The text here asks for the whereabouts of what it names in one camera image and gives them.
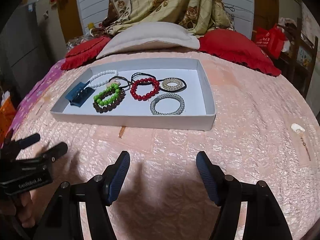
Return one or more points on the pink quilted bedspread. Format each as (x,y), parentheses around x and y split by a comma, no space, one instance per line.
(163,196)

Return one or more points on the white shell scrap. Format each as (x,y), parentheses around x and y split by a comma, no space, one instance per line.
(297,128)

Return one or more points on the left red ruffled cushion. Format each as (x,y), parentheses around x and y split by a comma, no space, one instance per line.
(84,53)

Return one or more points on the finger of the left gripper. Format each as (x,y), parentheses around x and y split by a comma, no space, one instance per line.
(22,143)
(44,159)

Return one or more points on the dark wooden chair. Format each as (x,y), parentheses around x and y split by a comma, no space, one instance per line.
(298,63)

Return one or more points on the white shallow cardboard tray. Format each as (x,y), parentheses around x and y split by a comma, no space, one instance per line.
(124,90)

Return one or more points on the dark blue hair claw clip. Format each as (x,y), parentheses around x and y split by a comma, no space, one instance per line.
(79,94)

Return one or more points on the crinkled clear plastic bag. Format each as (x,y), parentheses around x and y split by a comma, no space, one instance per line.
(78,40)

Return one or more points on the floral yellow blanket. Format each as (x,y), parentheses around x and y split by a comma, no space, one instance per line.
(197,16)

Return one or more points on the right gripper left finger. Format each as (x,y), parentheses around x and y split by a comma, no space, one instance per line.
(62,220)

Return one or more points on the beige pillow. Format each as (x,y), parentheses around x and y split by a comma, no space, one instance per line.
(149,36)

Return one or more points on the person's left hand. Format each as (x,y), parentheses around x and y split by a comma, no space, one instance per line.
(23,209)

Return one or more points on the purple floral sheet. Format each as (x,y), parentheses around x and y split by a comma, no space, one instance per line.
(33,96)

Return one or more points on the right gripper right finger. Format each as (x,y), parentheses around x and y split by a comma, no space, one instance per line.
(264,217)

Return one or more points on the red shopping bag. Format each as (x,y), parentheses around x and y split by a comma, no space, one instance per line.
(270,41)

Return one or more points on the silver braided bangle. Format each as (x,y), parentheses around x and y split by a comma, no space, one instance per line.
(167,104)

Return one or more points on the red ruffled cushion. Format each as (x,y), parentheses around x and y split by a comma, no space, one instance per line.
(237,48)
(84,53)

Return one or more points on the right red ruffled cushion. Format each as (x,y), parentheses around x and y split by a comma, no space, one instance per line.
(237,48)

